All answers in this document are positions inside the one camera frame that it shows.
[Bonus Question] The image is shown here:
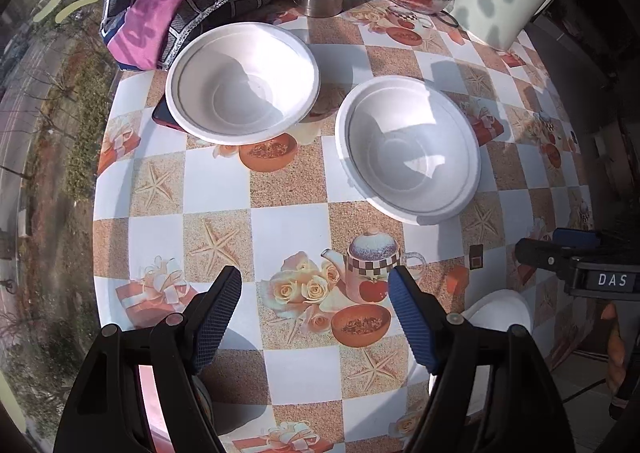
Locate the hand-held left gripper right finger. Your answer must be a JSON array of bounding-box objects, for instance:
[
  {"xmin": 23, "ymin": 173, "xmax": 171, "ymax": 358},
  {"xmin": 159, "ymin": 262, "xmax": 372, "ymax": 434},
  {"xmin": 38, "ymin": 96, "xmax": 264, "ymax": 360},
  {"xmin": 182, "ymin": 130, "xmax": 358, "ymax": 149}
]
[{"xmin": 387, "ymin": 264, "xmax": 568, "ymax": 453}]

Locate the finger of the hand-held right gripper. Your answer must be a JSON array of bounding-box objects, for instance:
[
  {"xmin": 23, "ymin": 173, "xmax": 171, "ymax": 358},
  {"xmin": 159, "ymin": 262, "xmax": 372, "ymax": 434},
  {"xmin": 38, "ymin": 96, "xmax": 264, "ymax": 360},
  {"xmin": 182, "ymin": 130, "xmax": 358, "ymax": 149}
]
[{"xmin": 515, "ymin": 227, "xmax": 603, "ymax": 280}]

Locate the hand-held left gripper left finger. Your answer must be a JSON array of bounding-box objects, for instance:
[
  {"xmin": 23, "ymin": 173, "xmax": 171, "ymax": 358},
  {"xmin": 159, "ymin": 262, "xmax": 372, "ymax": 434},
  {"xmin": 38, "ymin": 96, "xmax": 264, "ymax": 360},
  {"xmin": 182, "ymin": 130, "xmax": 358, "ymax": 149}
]
[{"xmin": 52, "ymin": 264, "xmax": 243, "ymax": 453}]

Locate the white paper bowl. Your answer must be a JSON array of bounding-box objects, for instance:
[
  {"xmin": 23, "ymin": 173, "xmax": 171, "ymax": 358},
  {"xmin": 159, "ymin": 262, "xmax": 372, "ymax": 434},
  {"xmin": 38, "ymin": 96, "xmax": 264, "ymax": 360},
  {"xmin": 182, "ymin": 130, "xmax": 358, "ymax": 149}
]
[
  {"xmin": 335, "ymin": 76, "xmax": 482, "ymax": 225},
  {"xmin": 427, "ymin": 289, "xmax": 532, "ymax": 416},
  {"xmin": 165, "ymin": 22, "xmax": 321, "ymax": 145}
]

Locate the person's right hand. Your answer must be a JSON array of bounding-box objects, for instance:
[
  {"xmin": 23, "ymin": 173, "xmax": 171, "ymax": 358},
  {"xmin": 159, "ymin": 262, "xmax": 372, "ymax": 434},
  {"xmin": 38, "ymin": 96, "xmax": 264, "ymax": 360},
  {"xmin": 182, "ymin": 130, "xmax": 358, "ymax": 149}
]
[{"xmin": 601, "ymin": 303, "xmax": 632, "ymax": 401}]

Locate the checkered printed tablecloth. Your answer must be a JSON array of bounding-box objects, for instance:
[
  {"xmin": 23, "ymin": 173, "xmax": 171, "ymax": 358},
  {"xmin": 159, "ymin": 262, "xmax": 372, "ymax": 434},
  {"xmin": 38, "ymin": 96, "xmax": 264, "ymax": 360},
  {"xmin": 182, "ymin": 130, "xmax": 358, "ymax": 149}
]
[{"xmin": 92, "ymin": 0, "xmax": 593, "ymax": 453}]

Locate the dark red phone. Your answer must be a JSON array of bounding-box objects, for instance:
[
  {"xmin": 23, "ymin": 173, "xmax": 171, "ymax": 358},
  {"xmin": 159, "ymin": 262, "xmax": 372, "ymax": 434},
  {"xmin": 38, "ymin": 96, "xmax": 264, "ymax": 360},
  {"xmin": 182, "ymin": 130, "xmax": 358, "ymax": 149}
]
[{"xmin": 151, "ymin": 98, "xmax": 182, "ymax": 130}]

